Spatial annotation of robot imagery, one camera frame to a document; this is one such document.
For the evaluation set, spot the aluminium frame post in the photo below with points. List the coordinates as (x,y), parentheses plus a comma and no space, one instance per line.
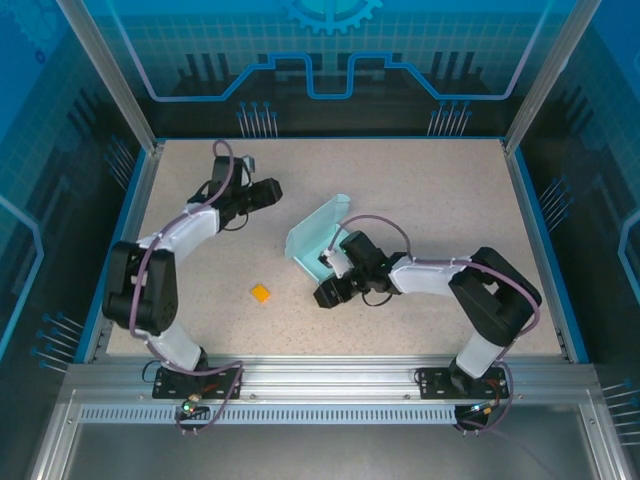
(119,85)
(537,85)

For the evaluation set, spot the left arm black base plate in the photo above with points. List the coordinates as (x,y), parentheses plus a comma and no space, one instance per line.
(167,389)

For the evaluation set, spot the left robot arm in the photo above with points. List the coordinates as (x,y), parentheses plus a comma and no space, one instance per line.
(145,285)

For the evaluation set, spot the light blue paper box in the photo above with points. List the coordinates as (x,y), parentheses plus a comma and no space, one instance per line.
(312,225)

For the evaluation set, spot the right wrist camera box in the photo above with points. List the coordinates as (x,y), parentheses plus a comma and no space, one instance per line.
(336,262)

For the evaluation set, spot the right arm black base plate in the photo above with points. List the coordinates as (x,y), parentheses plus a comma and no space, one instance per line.
(435,385)

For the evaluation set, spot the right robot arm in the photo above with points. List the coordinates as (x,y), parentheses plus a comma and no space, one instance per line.
(495,300)

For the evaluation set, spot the aluminium mounting rail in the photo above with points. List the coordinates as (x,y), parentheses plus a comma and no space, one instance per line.
(325,380)

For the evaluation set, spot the small orange square block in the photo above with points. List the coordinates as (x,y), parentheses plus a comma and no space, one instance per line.
(260,293)

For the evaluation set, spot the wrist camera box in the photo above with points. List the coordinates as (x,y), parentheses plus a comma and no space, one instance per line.
(336,262)
(249,163)

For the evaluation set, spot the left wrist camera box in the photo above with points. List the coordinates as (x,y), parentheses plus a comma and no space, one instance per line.
(249,163)

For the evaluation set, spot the steel shelf panel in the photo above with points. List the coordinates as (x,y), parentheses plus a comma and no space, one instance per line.
(325,450)

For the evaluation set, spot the aluminium side rail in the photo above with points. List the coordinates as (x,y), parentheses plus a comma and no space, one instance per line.
(129,250)
(537,250)

